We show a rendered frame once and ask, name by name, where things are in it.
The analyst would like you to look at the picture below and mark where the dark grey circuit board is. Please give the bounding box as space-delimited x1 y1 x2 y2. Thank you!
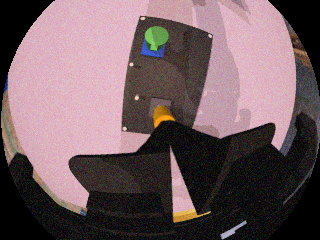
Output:
121 16 213 135

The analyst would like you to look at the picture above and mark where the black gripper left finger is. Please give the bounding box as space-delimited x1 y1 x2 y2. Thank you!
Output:
68 121 173 219

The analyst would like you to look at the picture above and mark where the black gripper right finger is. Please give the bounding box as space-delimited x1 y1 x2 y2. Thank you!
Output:
167 120 276 215

